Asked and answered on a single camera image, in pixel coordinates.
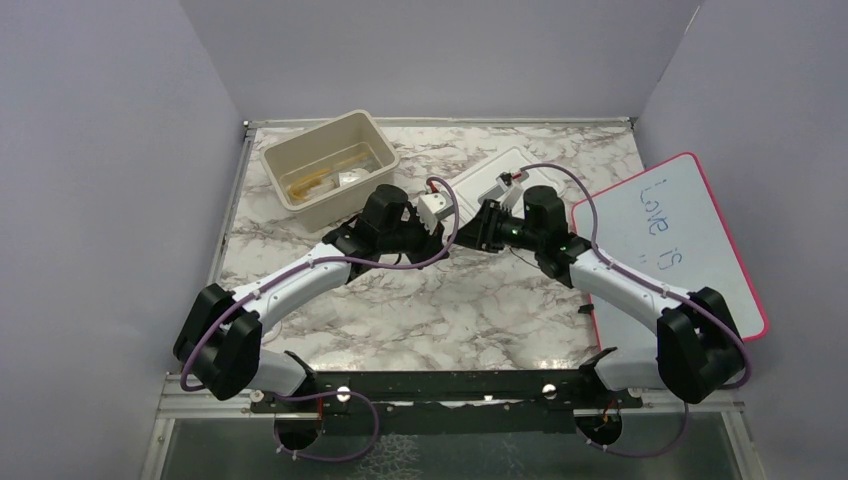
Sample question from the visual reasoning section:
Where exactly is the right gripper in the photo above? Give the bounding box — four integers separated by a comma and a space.
448, 198, 544, 254

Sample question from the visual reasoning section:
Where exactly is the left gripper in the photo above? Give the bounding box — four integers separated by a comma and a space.
379, 206, 450, 270

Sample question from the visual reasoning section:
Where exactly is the yellow rubber tube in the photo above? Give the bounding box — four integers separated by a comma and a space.
287, 153, 373, 202

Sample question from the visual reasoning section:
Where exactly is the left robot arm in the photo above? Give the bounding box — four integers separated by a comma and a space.
173, 183, 457, 411

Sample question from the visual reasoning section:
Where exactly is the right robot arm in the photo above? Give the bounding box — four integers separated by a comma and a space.
455, 186, 746, 407

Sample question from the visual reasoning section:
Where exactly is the white plastic lid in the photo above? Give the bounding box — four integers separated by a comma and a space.
449, 146, 566, 226

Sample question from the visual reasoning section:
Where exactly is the beige plastic bin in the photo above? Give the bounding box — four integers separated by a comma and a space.
260, 110, 400, 233

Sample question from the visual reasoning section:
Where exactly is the pink framed whiteboard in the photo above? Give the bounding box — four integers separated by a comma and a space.
570, 152, 770, 341

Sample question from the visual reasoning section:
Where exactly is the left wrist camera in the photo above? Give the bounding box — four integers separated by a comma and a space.
416, 192, 455, 234

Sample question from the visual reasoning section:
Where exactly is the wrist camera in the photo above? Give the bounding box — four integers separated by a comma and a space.
416, 192, 455, 234
478, 171, 528, 213

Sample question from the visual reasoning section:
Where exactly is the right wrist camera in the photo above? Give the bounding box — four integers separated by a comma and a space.
478, 171, 528, 213

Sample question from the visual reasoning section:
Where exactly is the black base frame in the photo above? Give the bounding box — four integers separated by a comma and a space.
250, 369, 642, 435

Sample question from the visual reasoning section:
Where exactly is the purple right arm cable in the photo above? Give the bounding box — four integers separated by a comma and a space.
513, 162, 754, 460

